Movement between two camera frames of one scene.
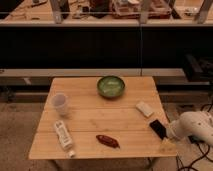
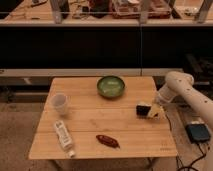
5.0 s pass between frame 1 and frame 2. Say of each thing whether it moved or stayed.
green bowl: stayed
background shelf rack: stayed
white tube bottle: stayed
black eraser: moved
